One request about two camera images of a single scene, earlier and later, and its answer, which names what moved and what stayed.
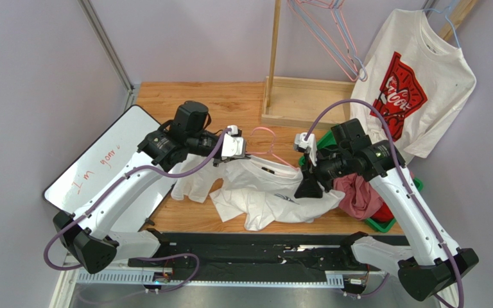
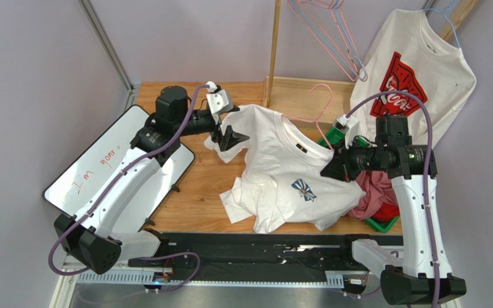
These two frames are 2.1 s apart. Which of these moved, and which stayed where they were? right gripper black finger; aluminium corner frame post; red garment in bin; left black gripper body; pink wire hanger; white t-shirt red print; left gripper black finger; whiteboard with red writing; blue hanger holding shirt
Moved: left black gripper body; left gripper black finger; right gripper black finger; pink wire hanger
Stayed: aluminium corner frame post; blue hanger holding shirt; whiteboard with red writing; red garment in bin; white t-shirt red print
